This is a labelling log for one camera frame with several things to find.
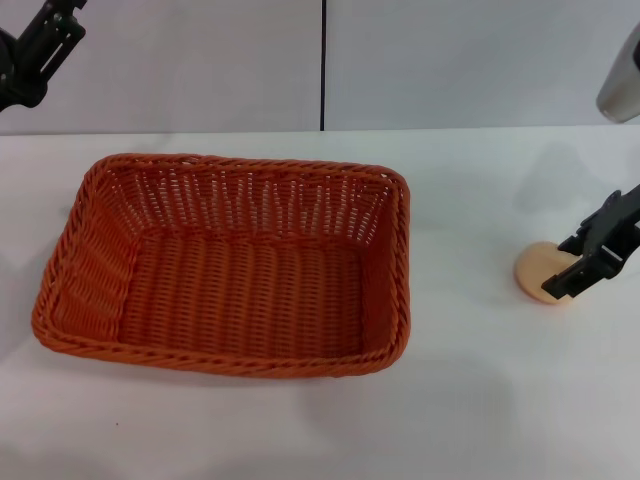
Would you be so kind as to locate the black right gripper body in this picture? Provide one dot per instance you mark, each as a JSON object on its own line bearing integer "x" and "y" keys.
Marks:
{"x": 617, "y": 235}

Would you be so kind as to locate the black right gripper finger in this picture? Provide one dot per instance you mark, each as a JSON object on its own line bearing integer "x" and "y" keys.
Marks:
{"x": 565, "y": 284}
{"x": 575, "y": 246}

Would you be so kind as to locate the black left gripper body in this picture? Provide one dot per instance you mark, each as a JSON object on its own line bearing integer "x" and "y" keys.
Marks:
{"x": 7, "y": 75}

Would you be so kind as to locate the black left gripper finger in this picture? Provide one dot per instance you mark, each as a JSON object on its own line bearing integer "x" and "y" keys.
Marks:
{"x": 52, "y": 50}
{"x": 42, "y": 17}

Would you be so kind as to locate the round beige bread bun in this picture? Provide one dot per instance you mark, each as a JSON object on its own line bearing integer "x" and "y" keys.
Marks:
{"x": 537, "y": 272}

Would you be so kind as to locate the orange woven rectangular basket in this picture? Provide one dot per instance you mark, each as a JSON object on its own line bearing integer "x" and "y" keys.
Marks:
{"x": 235, "y": 280}

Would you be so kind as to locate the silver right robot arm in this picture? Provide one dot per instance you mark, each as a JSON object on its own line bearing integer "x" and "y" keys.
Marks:
{"x": 622, "y": 75}

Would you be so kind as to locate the black vertical wall panel strip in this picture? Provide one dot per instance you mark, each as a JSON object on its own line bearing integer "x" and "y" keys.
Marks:
{"x": 323, "y": 65}

